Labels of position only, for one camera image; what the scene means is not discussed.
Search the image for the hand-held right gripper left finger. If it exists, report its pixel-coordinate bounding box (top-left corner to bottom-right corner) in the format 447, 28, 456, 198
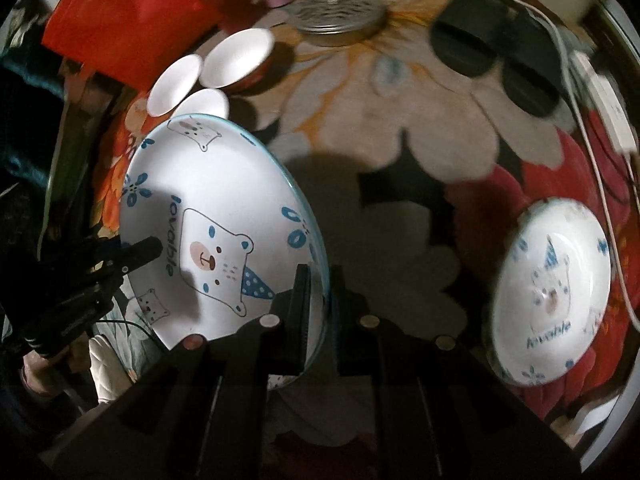
42, 264, 312, 480

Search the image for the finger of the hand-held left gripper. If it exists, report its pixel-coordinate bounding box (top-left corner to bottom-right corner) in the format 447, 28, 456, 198
50, 240, 121, 286
117, 236, 164, 275

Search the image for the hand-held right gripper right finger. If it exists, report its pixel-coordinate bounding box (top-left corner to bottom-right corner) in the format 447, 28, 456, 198
330, 266, 583, 480

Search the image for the bear print plate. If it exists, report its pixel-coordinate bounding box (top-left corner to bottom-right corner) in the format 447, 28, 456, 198
119, 112, 331, 392
487, 199, 612, 387

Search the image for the white bowl red outside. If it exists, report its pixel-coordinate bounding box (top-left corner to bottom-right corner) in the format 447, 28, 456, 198
146, 54, 203, 117
204, 27, 275, 92
174, 88, 231, 123

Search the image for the person's left hand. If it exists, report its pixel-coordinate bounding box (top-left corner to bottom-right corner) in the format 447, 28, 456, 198
22, 350, 86, 398

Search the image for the white quilted clothing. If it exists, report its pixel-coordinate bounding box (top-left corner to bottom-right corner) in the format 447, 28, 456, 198
90, 335, 136, 403

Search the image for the floral tablecloth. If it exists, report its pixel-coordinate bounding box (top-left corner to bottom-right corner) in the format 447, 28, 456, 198
45, 0, 640, 480

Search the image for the red bag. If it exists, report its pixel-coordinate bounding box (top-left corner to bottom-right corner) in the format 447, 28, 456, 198
42, 0, 226, 91

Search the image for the round metal strainer lid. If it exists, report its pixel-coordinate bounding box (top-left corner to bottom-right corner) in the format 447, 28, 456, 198
287, 0, 388, 46

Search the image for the black oval case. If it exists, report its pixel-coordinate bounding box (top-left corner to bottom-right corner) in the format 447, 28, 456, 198
502, 15, 566, 116
432, 0, 506, 78

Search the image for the white power strip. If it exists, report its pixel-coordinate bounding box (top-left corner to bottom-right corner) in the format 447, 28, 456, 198
570, 50, 638, 156

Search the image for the black cable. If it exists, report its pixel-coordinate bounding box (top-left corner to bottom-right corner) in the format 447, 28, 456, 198
92, 316, 161, 343

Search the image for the white cable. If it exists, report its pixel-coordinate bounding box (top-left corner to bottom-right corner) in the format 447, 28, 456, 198
300, 0, 640, 326

